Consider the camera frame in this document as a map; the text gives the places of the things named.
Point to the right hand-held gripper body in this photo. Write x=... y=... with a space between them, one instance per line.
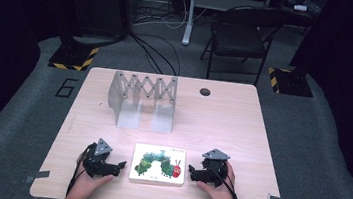
x=213 y=167

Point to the black folding chair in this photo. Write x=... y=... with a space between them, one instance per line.
x=238 y=39

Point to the grey expandable book rack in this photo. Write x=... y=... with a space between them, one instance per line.
x=130 y=107

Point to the white desk leg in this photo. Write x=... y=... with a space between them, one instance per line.
x=189 y=20

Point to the person's right hand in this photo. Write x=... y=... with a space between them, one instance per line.
x=220 y=193

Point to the black cabinet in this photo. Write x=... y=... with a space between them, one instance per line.
x=98 y=3

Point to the person's left hand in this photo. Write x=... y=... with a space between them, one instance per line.
x=89 y=182

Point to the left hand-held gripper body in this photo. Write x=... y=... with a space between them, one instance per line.
x=98 y=162

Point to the black stand base hazard stripes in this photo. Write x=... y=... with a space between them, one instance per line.
x=73 y=57
x=288 y=82

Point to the white caterpillar picture book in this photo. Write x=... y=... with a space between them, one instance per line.
x=158 y=164

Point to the small white device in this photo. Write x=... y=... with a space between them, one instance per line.
x=300 y=7

